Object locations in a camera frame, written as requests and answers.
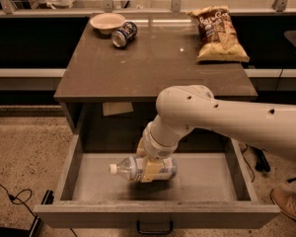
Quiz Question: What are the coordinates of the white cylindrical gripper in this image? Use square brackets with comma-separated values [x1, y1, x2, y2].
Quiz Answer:
[135, 121, 180, 183]

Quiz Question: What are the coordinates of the clear plastic water bottle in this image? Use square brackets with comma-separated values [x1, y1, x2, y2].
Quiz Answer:
[109, 156, 178, 183]

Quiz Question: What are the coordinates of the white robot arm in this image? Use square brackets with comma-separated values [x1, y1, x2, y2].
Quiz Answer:
[136, 85, 296, 163]

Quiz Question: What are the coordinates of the open grey top drawer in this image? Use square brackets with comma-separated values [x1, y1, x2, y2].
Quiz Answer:
[35, 126, 279, 229]

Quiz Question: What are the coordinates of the grey cabinet with top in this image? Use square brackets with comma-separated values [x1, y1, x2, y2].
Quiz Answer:
[55, 13, 257, 153]

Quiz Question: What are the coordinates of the paper tag under tabletop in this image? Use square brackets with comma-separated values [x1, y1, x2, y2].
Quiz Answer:
[103, 102, 133, 117]

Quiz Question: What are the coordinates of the black stand leg right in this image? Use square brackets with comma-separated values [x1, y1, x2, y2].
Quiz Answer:
[252, 147, 270, 173]

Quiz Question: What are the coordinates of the blue soda can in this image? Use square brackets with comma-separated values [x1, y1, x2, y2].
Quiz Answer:
[111, 21, 137, 48]

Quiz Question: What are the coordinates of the yellow chip bag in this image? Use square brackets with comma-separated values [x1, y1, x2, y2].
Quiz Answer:
[187, 6, 250, 62]

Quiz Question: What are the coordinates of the white paper bowl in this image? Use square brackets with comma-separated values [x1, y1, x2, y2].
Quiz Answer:
[90, 13, 125, 35]

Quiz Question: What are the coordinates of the person's tan shoe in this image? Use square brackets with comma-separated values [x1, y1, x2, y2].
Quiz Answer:
[270, 189, 296, 221]

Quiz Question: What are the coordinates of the black box on floor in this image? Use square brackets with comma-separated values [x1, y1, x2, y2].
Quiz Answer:
[0, 190, 54, 237]

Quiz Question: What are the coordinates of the black drawer handle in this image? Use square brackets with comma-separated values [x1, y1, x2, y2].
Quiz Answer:
[136, 220, 174, 236]

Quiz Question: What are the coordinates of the black cable right floor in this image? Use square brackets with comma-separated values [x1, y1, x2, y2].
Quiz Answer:
[240, 143, 257, 184]

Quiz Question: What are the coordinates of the black floor cable left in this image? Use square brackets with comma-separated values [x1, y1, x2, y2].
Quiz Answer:
[0, 176, 37, 219]

